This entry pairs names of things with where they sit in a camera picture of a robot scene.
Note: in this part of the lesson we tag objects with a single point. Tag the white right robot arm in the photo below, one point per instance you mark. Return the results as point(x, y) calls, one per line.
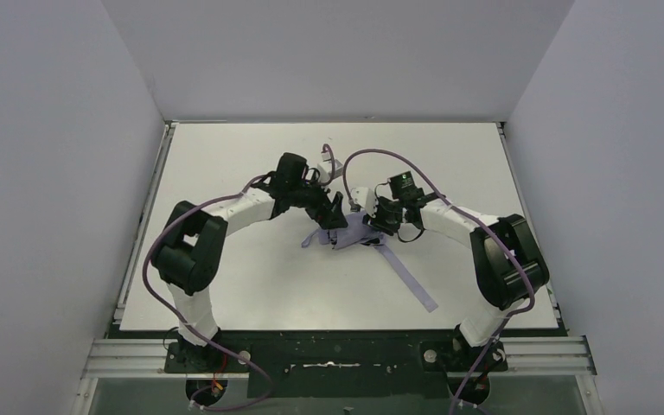
point(508, 263)

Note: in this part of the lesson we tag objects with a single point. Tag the aluminium frame rail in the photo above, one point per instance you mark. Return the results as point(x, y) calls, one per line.
point(126, 359)

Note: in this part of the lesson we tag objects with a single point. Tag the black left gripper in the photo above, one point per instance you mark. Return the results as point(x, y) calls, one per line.
point(325, 206)

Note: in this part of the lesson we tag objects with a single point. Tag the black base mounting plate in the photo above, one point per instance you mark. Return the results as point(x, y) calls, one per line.
point(435, 363)

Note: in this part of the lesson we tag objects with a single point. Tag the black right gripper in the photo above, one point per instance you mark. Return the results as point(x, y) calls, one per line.
point(382, 217)

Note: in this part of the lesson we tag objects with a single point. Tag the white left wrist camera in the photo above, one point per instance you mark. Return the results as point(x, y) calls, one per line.
point(329, 170)

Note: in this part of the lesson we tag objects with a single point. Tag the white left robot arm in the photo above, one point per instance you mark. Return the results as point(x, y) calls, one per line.
point(187, 252)

